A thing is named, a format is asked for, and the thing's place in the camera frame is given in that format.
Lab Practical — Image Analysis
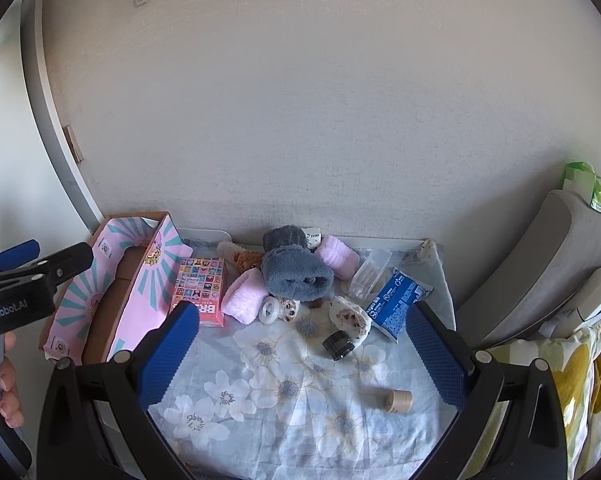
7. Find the brown cardboard tube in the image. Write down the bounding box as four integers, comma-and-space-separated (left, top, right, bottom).
384, 388, 414, 415

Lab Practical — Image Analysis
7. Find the brown and white plush toy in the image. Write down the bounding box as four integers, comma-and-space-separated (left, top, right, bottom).
217, 240, 265, 282

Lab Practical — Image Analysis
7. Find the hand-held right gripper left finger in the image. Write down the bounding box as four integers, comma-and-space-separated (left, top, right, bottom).
36, 301, 201, 480

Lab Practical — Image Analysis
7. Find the blue tissue pack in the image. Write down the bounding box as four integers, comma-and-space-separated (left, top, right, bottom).
365, 268, 434, 344

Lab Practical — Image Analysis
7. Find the clear box of cotton swabs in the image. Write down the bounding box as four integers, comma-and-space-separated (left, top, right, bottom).
349, 251, 393, 297

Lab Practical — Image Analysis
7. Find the white pillow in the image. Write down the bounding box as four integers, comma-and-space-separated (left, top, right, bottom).
539, 264, 601, 341

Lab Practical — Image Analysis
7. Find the grey pillow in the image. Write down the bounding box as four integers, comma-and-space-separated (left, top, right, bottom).
455, 189, 597, 350

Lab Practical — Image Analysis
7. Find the white tape roll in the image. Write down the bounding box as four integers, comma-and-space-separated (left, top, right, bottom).
258, 296, 282, 322

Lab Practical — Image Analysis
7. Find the colourful patterned card box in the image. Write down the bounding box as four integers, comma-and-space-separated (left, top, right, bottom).
167, 257, 227, 329

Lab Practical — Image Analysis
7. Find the grey door frame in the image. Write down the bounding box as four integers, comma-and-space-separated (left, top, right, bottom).
19, 0, 107, 242

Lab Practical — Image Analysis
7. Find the person's left hand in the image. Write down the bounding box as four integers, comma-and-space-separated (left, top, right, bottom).
0, 332, 26, 429

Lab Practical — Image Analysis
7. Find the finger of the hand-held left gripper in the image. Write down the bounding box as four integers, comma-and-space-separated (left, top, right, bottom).
0, 239, 42, 273
10, 242, 94, 285

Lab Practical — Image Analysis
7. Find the green plastic bag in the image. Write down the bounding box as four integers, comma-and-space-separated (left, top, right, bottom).
562, 161, 601, 217

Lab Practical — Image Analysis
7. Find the floral cloth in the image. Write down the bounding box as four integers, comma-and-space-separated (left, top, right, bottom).
148, 236, 459, 480

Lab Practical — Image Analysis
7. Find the yellow floral blanket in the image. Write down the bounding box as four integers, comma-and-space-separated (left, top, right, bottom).
473, 316, 601, 480

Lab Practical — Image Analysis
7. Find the small wooden block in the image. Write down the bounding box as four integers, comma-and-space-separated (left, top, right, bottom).
62, 124, 84, 164

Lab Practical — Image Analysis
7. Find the pink fluffy sock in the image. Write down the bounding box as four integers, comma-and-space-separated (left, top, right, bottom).
220, 267, 270, 324
315, 234, 360, 279

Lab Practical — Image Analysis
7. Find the black round jar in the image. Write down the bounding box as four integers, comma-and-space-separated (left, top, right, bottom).
323, 329, 355, 362

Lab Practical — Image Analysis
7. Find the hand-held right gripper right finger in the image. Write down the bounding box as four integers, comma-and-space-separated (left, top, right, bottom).
405, 301, 566, 480

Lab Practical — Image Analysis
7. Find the cardboard box with pink lining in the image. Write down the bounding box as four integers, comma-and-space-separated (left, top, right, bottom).
39, 211, 197, 367

